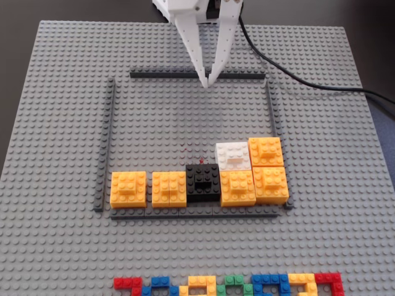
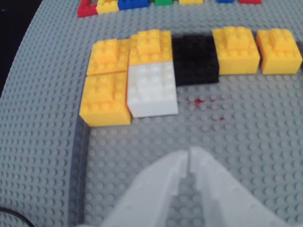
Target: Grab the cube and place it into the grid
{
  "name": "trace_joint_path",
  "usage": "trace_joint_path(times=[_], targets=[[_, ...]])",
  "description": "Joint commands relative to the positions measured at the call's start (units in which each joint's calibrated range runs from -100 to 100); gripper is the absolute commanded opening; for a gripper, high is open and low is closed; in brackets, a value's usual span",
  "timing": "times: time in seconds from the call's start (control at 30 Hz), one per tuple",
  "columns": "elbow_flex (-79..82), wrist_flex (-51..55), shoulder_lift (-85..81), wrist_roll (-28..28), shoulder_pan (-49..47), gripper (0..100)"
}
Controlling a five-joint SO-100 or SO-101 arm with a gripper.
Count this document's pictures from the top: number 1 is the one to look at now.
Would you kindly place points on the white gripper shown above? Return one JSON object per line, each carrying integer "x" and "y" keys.
{"x": 185, "y": 29}

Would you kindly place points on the white lego cube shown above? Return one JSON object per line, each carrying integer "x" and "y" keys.
{"x": 231, "y": 154}

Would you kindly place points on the yellow lego cube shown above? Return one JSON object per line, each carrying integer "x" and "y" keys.
{"x": 271, "y": 185}
{"x": 237, "y": 188}
{"x": 169, "y": 188}
{"x": 128, "y": 188}
{"x": 267, "y": 151}

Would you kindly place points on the black lego cube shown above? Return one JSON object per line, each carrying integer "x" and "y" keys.
{"x": 203, "y": 175}

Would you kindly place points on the dark grey lego strip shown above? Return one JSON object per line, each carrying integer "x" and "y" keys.
{"x": 105, "y": 138}
{"x": 276, "y": 120}
{"x": 154, "y": 73}
{"x": 154, "y": 213}

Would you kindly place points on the grey studded lego baseplate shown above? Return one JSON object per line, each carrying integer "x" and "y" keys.
{"x": 61, "y": 123}

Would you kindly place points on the yellow lego letter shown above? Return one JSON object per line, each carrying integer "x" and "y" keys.
{"x": 301, "y": 278}
{"x": 197, "y": 280}

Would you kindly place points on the green lego letter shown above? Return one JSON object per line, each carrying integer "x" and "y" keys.
{"x": 234, "y": 280}

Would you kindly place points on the blue lego letter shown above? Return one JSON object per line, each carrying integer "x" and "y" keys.
{"x": 159, "y": 280}
{"x": 265, "y": 279}

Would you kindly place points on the red lego letter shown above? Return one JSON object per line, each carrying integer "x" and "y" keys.
{"x": 123, "y": 282}
{"x": 327, "y": 277}

